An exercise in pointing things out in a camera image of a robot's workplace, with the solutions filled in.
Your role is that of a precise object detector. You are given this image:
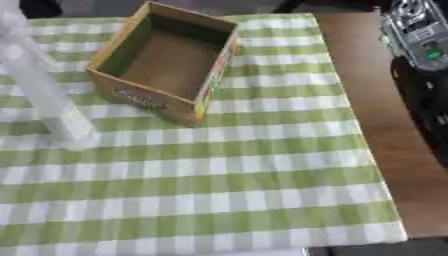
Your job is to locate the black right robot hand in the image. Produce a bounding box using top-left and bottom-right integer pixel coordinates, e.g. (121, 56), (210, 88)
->
(388, 55), (448, 169)

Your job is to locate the tan cardboard box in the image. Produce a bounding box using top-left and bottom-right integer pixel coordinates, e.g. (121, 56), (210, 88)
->
(84, 0), (242, 128)

